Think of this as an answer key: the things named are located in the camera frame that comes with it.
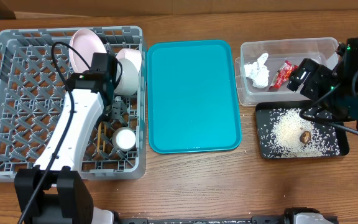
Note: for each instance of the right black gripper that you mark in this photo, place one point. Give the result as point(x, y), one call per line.
point(305, 78)

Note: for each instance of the grey plastic dish rack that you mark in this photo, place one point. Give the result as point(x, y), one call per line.
point(33, 63)

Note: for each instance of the grey-white shallow bowl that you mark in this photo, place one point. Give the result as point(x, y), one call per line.
point(129, 81)

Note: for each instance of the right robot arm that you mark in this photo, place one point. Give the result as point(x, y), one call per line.
point(345, 109)

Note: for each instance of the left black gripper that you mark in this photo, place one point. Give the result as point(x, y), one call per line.
point(116, 111)

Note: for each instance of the pink small bowl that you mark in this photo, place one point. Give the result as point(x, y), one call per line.
point(135, 56)

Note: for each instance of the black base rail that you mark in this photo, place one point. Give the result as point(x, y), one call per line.
point(275, 219)

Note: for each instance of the black rectangular tray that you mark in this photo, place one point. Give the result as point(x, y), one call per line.
point(266, 124)

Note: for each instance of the clear plastic waste bin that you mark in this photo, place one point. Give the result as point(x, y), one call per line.
point(321, 50)

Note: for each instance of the white rice pile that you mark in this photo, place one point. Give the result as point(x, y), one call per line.
point(291, 133)

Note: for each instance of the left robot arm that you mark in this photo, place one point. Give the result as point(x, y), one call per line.
point(53, 190)

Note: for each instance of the red snack wrapper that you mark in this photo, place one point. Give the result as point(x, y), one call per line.
point(282, 75)

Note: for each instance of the white paper cup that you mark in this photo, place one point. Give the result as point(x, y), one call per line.
point(124, 139)

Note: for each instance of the teal plastic serving tray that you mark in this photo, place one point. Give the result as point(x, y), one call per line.
point(192, 97)

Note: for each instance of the white tissue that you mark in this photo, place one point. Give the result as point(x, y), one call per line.
point(258, 72)

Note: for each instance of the brown food scrap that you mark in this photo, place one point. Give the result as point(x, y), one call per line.
point(305, 137)

